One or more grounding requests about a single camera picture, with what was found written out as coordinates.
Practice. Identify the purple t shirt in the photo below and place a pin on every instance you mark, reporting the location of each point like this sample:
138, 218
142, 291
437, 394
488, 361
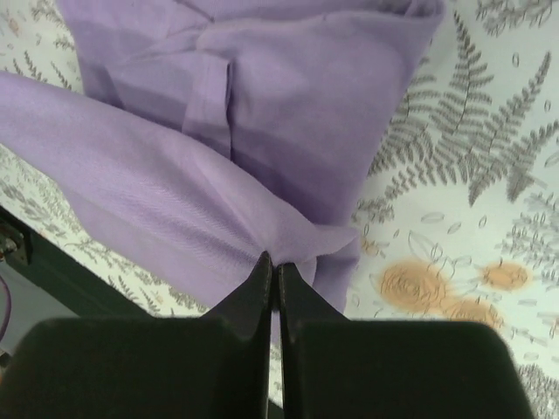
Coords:
210, 132

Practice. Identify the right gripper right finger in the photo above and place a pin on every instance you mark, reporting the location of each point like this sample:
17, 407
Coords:
334, 367

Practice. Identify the floral table mat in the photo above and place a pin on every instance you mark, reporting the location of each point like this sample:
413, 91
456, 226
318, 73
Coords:
458, 217

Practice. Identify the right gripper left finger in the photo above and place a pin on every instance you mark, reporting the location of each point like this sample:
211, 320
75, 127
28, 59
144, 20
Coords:
214, 366

